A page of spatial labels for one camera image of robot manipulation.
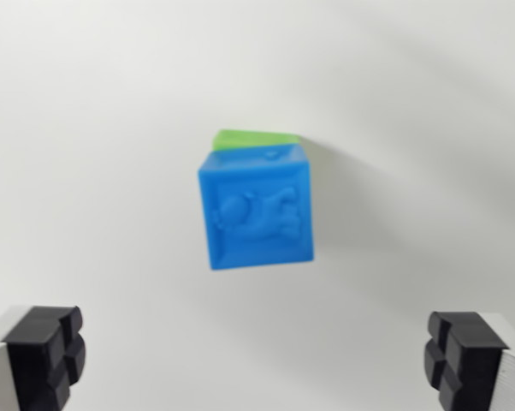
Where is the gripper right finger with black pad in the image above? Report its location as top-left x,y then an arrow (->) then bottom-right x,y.
423,311 -> 515,411

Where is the blue soft embossed cube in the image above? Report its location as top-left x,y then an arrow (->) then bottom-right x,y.
196,143 -> 317,271

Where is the green soft embossed cube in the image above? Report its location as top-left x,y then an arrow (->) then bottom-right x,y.
210,128 -> 302,152

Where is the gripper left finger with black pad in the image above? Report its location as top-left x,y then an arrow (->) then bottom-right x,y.
0,304 -> 87,411

